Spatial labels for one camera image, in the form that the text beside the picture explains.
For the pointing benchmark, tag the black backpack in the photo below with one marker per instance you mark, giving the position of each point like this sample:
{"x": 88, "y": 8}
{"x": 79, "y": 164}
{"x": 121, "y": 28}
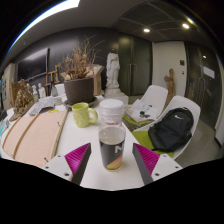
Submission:
{"x": 171, "y": 130}

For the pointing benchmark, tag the green seat cushion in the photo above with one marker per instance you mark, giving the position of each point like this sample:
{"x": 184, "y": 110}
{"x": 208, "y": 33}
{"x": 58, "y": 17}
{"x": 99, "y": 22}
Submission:
{"x": 140, "y": 136}
{"x": 128, "y": 120}

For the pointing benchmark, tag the dark pot with dried plant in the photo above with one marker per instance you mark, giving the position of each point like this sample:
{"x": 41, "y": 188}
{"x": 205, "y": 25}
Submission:
{"x": 79, "y": 90}

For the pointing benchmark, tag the grey plant saucer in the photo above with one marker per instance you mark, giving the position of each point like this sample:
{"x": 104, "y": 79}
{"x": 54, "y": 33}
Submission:
{"x": 68, "y": 104}

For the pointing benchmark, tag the small white plaster figurine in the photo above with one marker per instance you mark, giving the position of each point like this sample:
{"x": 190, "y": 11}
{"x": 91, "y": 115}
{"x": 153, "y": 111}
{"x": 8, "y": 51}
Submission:
{"x": 41, "y": 90}

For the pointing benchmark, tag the yellow-green ceramic mug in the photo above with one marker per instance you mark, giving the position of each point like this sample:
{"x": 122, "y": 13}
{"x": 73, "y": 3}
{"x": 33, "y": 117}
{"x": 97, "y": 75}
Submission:
{"x": 81, "y": 115}

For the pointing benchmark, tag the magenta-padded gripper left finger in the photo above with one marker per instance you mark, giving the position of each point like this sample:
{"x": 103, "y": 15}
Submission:
{"x": 75, "y": 159}

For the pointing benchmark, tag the wooden easel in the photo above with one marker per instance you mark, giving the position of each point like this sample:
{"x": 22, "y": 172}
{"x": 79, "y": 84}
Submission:
{"x": 51, "y": 80}

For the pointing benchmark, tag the carved wooden figure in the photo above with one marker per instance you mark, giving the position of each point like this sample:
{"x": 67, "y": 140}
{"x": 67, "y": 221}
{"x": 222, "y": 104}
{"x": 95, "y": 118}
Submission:
{"x": 170, "y": 85}

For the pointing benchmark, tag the loose white papers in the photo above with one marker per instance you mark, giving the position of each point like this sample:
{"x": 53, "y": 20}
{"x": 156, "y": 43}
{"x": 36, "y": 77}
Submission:
{"x": 141, "y": 111}

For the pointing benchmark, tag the black wall screen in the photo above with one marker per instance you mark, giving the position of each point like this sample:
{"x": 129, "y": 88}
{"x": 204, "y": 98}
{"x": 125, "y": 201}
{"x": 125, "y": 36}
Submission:
{"x": 33, "y": 65}

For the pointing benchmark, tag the small white plaster bust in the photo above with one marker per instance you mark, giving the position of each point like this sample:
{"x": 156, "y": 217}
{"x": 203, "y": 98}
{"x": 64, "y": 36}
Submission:
{"x": 35, "y": 92}

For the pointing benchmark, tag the light wooden board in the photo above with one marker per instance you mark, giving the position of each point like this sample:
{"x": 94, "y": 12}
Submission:
{"x": 36, "y": 136}

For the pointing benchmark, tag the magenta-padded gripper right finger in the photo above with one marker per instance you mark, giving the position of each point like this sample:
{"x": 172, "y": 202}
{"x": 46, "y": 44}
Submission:
{"x": 148, "y": 159}

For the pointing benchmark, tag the clear drink bottle dark label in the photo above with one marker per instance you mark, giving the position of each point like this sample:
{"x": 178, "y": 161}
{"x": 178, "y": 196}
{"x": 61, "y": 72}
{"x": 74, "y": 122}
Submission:
{"x": 111, "y": 146}

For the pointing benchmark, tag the tall white plaster statue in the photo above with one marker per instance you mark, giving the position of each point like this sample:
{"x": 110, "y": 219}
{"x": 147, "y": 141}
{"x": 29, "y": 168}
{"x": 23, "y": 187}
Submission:
{"x": 113, "y": 71}

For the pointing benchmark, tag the printed newspaper sheet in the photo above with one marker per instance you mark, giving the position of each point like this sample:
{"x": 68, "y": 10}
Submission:
{"x": 42, "y": 105}

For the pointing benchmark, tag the small yellow flat item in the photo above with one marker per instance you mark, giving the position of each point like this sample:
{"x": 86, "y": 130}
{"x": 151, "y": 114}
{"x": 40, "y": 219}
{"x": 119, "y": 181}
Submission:
{"x": 53, "y": 111}

